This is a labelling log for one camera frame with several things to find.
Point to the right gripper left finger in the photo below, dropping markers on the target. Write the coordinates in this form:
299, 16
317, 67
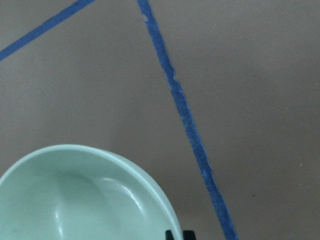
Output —
169, 235

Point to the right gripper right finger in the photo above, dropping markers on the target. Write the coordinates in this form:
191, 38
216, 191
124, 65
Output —
189, 235

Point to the light green bowl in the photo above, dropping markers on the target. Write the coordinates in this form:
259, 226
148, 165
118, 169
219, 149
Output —
76, 192

